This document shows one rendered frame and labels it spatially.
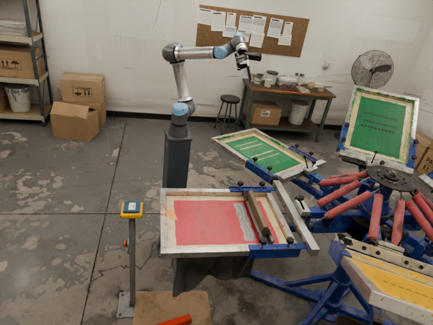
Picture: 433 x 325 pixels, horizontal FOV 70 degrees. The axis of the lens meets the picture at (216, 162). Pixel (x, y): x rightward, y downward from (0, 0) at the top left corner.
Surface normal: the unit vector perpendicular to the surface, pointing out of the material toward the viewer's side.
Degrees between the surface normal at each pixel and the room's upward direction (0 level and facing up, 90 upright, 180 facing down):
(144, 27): 90
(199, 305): 0
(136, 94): 90
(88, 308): 0
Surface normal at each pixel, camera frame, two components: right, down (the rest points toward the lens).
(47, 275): 0.13, -0.86
